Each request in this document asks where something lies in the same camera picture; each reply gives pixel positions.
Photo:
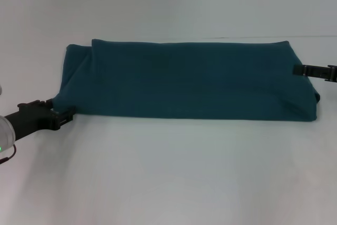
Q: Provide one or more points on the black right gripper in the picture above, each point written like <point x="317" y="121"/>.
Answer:
<point x="332" y="73"/>

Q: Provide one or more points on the teal blue shirt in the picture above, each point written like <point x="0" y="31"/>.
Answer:
<point x="184" y="82"/>

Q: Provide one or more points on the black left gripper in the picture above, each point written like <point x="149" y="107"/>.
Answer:
<point x="31" y="119"/>

